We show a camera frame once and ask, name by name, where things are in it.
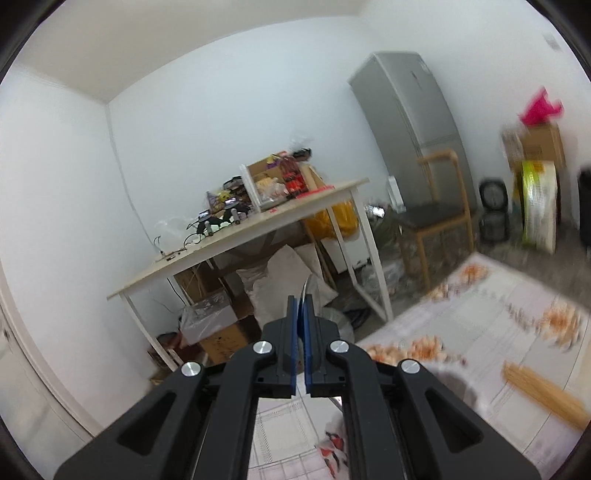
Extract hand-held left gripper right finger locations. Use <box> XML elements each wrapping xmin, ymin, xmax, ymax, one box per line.
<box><xmin>305</xmin><ymin>295</ymin><xmax>542</xmax><ymax>480</ymax></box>

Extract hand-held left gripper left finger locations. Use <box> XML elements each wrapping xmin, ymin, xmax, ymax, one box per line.
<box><xmin>54</xmin><ymin>295</ymin><xmax>300</xmax><ymax>480</ymax></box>

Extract plastic-topped cardboard carton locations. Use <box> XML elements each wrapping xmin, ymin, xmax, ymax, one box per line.
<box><xmin>182</xmin><ymin>295</ymin><xmax>259</xmax><ymax>363</ymax></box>

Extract white sack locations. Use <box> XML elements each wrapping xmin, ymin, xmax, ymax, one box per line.
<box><xmin>236</xmin><ymin>244</ymin><xmax>340</xmax><ymax>324</ymax></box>
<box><xmin>293</xmin><ymin>242</ymin><xmax>334</xmax><ymax>280</ymax></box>

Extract white table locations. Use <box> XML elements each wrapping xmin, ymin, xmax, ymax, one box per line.
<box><xmin>107</xmin><ymin>178</ymin><xmax>393</xmax><ymax>370</ymax></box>

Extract yellow plastic bag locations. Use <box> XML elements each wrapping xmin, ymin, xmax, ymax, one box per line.
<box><xmin>302</xmin><ymin>199</ymin><xmax>360</xmax><ymax>238</ymax></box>

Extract dark green sack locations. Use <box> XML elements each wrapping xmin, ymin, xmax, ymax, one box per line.
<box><xmin>365</xmin><ymin>203</ymin><xmax>403</xmax><ymax>259</ymax></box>

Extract floral tablecloth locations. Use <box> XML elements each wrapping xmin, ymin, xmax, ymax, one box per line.
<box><xmin>252</xmin><ymin>251</ymin><xmax>591</xmax><ymax>480</ymax></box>

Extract open box of snacks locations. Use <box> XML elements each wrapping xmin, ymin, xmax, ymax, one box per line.
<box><xmin>240</xmin><ymin>154</ymin><xmax>333</xmax><ymax>213</ymax></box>

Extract wooden chair with dark seat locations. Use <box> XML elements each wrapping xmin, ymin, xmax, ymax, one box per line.
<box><xmin>398</xmin><ymin>148</ymin><xmax>476</xmax><ymax>292</ymax></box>

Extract black rice cooker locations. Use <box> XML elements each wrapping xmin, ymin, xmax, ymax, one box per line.
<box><xmin>478</xmin><ymin>178</ymin><xmax>512</xmax><ymax>243</ymax></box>

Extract grey refrigerator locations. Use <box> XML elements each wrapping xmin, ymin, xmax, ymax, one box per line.
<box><xmin>348</xmin><ymin>52</ymin><xmax>478</xmax><ymax>217</ymax></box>

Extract yellow-green rice bag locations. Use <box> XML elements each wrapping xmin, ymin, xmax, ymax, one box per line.
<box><xmin>522</xmin><ymin>159</ymin><xmax>558</xmax><ymax>254</ymax></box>

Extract brown cardboard box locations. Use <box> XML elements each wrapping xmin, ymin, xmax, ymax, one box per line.
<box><xmin>501</xmin><ymin>124</ymin><xmax>566</xmax><ymax>174</ymax></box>

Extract black trash bin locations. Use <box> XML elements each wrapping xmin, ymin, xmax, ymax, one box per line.
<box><xmin>578</xmin><ymin>168</ymin><xmax>591</xmax><ymax>232</ymax></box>

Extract pink plastic bag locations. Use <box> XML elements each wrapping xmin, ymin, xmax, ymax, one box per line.
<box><xmin>519</xmin><ymin>87</ymin><xmax>565</xmax><ymax>126</ymax></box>

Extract black devices with cables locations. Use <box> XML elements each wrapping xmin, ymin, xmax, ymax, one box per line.
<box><xmin>185</xmin><ymin>198</ymin><xmax>254</xmax><ymax>241</ymax></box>

